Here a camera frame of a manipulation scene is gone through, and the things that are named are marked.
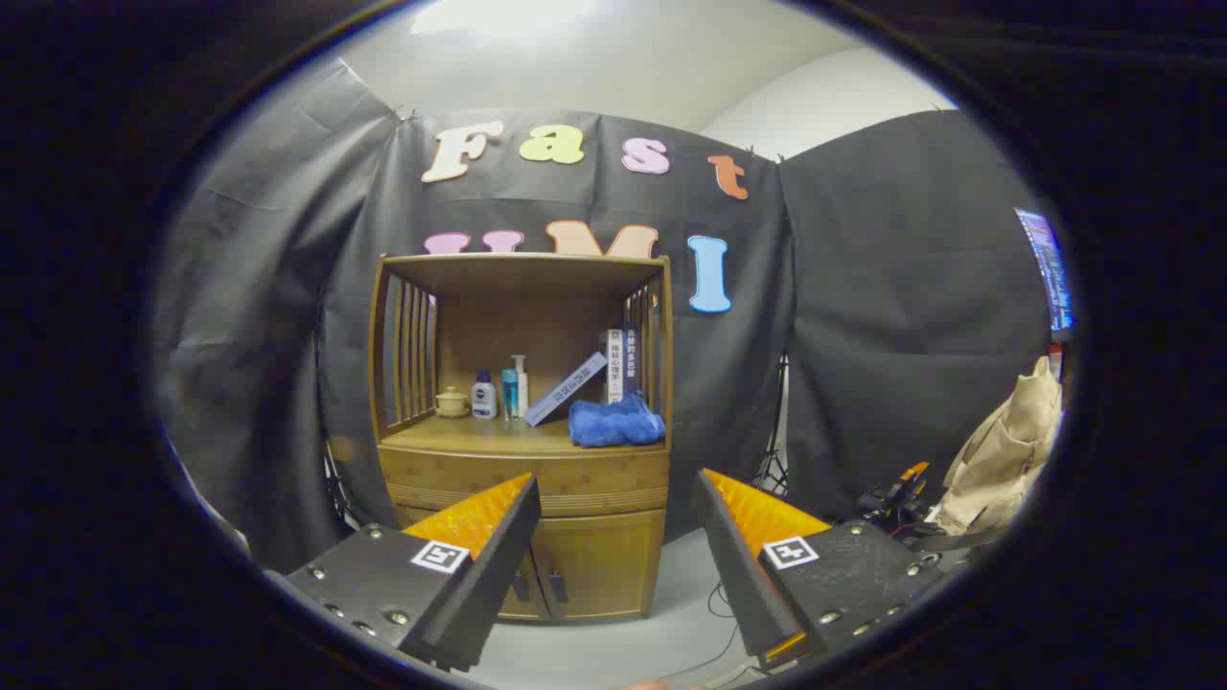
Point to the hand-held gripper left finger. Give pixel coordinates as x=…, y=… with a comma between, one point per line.
x=479, y=594

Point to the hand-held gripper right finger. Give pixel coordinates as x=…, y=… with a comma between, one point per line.
x=743, y=585

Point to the wooden cabinet door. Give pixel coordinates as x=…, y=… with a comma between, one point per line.
x=532, y=609
x=604, y=565

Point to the wooden countertop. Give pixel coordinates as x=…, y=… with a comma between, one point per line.
x=479, y=436

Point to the wooden cabinet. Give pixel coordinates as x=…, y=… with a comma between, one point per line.
x=498, y=326

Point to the black light stand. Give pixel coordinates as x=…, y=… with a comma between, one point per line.
x=773, y=471
x=337, y=489

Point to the black orange device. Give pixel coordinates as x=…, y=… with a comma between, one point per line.
x=896, y=503

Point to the white bottle blue cap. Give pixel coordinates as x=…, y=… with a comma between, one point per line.
x=484, y=401

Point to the cream lidded teacup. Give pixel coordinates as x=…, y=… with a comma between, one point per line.
x=451, y=402

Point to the clear blue bottle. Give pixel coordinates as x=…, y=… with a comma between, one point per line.
x=509, y=393

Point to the blue towel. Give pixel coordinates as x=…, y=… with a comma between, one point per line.
x=613, y=426

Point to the white pump bottle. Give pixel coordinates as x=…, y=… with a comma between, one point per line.
x=522, y=391

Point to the lavender book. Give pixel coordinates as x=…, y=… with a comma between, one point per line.
x=566, y=390

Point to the dark blue book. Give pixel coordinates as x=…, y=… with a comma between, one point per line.
x=631, y=364

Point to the white book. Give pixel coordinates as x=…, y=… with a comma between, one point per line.
x=614, y=369

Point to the beige bag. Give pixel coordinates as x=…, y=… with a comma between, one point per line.
x=1002, y=450

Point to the computer monitor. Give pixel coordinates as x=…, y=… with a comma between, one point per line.
x=1047, y=268

